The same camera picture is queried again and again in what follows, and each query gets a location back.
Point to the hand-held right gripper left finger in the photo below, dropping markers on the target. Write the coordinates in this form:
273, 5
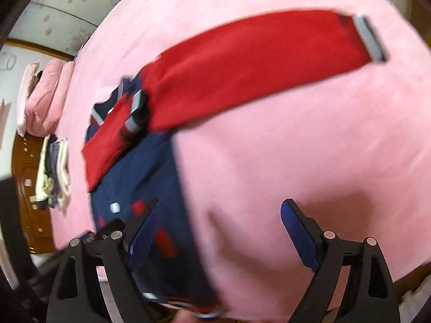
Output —
144, 232

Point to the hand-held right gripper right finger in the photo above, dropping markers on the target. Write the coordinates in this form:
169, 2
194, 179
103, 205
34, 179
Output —
299, 232

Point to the red and navy jacket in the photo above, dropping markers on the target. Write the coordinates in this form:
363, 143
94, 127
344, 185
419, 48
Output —
235, 60

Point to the stack of folded clothes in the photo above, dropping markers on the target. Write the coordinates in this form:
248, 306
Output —
54, 175

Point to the pink plush blanket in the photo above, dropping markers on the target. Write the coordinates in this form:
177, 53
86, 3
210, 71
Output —
269, 158

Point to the brown wooden cabinet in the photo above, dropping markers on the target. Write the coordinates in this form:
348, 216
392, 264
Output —
27, 188

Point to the black chair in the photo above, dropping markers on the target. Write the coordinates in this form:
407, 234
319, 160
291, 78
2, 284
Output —
10, 215

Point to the pink folded quilt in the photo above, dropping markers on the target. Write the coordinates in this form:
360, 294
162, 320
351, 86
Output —
43, 94

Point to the wooden wall rail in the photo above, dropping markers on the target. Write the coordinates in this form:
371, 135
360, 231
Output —
33, 45

